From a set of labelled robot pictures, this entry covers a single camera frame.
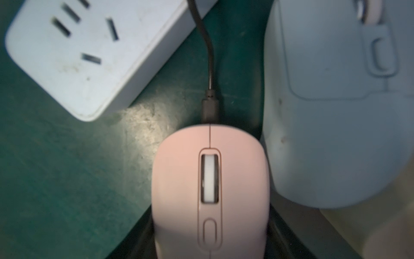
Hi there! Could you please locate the beige wooden power strip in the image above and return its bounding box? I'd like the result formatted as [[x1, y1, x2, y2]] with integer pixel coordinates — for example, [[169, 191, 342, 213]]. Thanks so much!
[[321, 161, 414, 259]]

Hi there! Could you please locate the white power strip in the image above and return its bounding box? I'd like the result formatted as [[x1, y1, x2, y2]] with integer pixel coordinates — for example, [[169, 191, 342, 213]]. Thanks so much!
[[4, 0, 218, 123]]

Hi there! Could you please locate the light green wireless mouse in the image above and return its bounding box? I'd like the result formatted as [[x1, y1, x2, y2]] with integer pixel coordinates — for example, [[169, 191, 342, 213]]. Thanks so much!
[[262, 1, 414, 209]]

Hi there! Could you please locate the black USB charging cable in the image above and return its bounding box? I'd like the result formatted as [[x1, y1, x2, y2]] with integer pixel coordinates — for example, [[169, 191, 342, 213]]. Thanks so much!
[[187, 0, 221, 125]]

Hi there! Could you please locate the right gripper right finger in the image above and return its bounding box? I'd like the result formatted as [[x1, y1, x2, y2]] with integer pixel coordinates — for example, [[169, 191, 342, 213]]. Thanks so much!
[[267, 205, 316, 259]]

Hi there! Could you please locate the pink wireless mouse front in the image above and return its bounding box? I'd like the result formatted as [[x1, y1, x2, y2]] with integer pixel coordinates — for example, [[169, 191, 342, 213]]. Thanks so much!
[[152, 124, 270, 259]]

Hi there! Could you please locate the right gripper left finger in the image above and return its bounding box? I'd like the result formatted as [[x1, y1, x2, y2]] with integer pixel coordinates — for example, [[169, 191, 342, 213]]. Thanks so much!
[[106, 207, 155, 259]]

